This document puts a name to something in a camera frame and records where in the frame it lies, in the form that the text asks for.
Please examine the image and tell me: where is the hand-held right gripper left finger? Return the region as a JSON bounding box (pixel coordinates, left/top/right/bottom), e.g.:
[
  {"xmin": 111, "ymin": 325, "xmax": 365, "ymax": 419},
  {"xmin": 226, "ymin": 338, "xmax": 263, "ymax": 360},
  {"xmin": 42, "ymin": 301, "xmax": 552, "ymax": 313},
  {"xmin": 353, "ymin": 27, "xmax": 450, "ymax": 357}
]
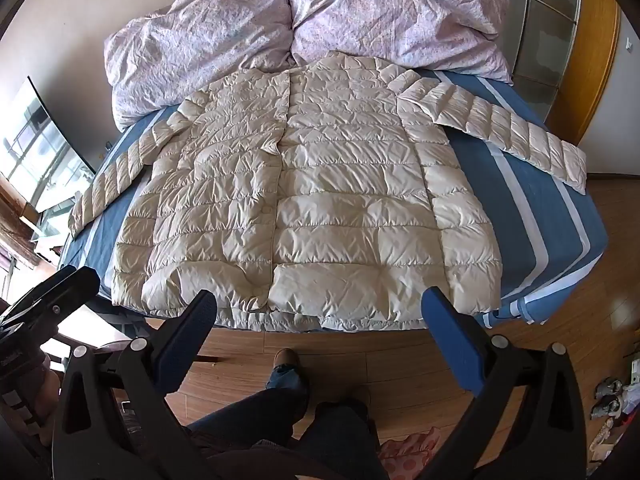
[{"xmin": 50, "ymin": 289, "xmax": 221, "ymax": 480}]

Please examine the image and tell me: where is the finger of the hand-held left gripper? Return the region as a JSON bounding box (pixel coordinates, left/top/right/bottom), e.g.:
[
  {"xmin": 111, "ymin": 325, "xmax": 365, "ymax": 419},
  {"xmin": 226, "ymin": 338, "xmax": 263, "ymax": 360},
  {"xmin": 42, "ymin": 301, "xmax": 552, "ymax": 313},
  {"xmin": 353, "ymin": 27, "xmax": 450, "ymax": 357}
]
[
  {"xmin": 7, "ymin": 269, "xmax": 70, "ymax": 314},
  {"xmin": 30, "ymin": 266, "xmax": 102, "ymax": 332}
]

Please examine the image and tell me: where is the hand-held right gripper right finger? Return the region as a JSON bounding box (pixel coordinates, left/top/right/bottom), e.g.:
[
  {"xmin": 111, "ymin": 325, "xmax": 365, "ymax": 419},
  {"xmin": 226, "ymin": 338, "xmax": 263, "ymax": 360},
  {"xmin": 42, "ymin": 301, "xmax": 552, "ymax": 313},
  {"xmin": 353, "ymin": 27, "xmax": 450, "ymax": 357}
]
[{"xmin": 421, "ymin": 287, "xmax": 587, "ymax": 480}]

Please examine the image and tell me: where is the cream quilted down jacket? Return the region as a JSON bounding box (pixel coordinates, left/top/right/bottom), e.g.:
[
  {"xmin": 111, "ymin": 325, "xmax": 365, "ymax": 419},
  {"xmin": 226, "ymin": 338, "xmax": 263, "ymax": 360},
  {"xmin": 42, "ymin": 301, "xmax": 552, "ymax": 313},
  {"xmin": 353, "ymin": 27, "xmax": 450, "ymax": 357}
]
[{"xmin": 67, "ymin": 51, "xmax": 588, "ymax": 333}]

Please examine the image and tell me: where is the person's left hand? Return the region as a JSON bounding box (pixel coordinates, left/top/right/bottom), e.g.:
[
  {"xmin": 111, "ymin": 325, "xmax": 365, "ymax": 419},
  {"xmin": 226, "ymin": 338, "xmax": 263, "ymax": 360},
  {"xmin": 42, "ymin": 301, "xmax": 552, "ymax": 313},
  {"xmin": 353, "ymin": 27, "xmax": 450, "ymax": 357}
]
[{"xmin": 30, "ymin": 356, "xmax": 64, "ymax": 447}]

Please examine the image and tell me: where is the white desk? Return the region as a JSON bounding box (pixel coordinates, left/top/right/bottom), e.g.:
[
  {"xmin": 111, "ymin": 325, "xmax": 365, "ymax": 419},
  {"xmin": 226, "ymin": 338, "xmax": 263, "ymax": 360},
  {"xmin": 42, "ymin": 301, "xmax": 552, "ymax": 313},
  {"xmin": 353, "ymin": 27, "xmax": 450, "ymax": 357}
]
[{"xmin": 55, "ymin": 304, "xmax": 132, "ymax": 348}]

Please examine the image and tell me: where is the glass side table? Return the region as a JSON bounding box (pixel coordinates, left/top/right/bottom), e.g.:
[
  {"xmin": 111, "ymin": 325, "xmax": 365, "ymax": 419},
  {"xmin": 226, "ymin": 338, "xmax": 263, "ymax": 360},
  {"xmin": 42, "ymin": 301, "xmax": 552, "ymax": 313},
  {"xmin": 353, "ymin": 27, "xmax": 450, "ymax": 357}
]
[{"xmin": 20, "ymin": 180, "xmax": 88, "ymax": 266}]

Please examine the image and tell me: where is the person's left leg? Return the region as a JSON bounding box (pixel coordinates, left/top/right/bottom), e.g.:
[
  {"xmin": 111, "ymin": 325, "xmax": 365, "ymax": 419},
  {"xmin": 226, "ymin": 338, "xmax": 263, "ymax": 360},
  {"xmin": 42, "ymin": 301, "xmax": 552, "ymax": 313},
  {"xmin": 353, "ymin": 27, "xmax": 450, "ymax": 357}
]
[{"xmin": 185, "ymin": 365, "xmax": 313, "ymax": 480}]

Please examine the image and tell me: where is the person's leg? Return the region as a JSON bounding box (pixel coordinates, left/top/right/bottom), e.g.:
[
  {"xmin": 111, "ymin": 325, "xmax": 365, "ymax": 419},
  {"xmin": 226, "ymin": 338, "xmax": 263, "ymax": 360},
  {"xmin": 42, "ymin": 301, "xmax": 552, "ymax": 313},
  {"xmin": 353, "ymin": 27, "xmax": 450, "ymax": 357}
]
[
  {"xmin": 300, "ymin": 395, "xmax": 387, "ymax": 480},
  {"xmin": 185, "ymin": 365, "xmax": 313, "ymax": 480}
]

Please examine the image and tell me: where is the brown shoe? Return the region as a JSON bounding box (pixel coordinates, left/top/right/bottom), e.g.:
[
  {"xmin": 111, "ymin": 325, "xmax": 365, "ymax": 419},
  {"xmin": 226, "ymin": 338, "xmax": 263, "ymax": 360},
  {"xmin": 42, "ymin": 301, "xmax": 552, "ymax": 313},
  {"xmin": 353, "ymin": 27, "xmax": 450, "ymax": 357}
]
[{"xmin": 274, "ymin": 347, "xmax": 304, "ymax": 377}]

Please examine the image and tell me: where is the pink dotted cloth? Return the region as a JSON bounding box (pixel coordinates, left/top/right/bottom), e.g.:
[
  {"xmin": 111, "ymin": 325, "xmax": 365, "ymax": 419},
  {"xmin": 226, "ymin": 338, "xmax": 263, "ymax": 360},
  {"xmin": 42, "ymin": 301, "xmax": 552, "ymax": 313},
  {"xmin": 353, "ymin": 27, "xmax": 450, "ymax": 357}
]
[{"xmin": 377, "ymin": 426, "xmax": 443, "ymax": 480}]

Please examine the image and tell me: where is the person's right leg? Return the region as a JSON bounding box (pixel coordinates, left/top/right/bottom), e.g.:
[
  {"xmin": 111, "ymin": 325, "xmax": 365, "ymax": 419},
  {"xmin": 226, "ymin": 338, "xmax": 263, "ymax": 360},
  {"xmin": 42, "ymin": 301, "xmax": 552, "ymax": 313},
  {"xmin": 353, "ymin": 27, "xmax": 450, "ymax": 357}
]
[{"xmin": 300, "ymin": 395, "xmax": 387, "ymax": 480}]

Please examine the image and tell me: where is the bed with blue striped sheet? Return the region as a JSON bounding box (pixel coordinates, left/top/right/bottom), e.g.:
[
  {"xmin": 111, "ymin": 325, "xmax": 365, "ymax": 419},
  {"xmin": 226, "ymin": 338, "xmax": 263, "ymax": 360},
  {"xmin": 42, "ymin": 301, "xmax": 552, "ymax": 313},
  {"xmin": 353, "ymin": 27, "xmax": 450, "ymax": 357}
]
[{"xmin": 57, "ymin": 67, "xmax": 610, "ymax": 333}]

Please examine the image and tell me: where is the purple floral pillow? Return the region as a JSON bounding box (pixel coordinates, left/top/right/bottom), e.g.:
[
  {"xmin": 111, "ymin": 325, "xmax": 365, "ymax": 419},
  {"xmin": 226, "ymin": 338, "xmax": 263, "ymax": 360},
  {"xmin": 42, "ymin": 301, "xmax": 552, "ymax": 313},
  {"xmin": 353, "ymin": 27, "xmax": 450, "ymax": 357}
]
[
  {"xmin": 104, "ymin": 0, "xmax": 296, "ymax": 131},
  {"xmin": 285, "ymin": 0, "xmax": 513, "ymax": 86}
]

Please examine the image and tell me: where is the wooden framed glass door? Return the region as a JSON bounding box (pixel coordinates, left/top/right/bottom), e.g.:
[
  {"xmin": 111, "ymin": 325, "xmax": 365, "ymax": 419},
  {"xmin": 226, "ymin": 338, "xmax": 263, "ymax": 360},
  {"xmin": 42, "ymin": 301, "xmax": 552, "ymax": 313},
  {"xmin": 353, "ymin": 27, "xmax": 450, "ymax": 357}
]
[{"xmin": 472, "ymin": 0, "xmax": 622, "ymax": 147}]

